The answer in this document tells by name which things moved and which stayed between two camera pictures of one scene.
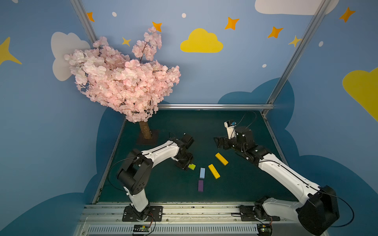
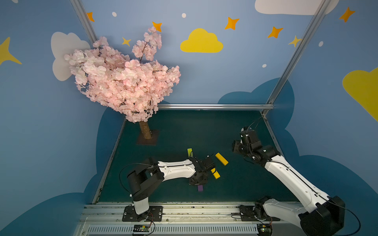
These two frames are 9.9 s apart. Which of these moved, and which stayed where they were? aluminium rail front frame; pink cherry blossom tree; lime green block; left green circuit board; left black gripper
Moved: left black gripper; lime green block
Stayed: aluminium rail front frame; pink cherry blossom tree; left green circuit board
